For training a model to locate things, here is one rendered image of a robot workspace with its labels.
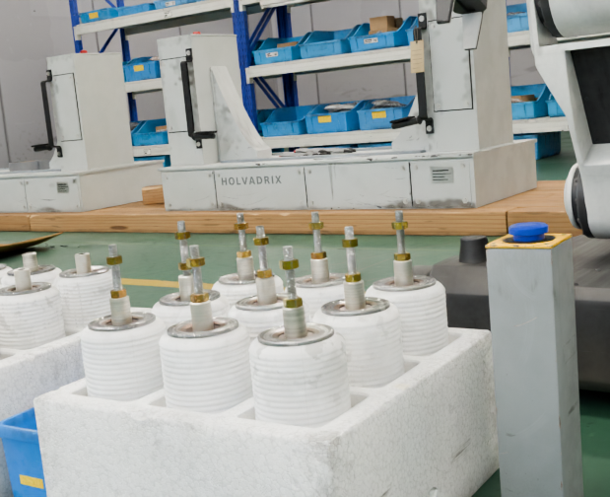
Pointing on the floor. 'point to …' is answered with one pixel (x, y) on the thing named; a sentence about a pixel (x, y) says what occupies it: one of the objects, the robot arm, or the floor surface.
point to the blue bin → (23, 454)
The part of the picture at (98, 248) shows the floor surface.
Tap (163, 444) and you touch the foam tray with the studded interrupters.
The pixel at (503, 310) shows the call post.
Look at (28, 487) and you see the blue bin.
